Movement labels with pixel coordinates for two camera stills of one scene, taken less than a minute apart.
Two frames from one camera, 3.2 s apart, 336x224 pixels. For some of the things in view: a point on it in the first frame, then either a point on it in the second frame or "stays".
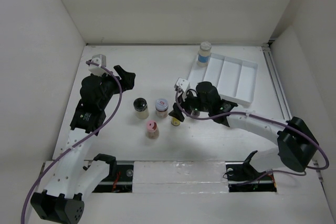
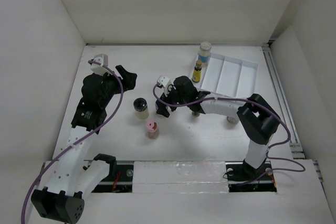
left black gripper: x=126 y=77 stays
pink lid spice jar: x=152 y=131 stays
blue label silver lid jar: x=204 y=54 stays
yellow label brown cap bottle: x=175 y=121 to x=196 y=76
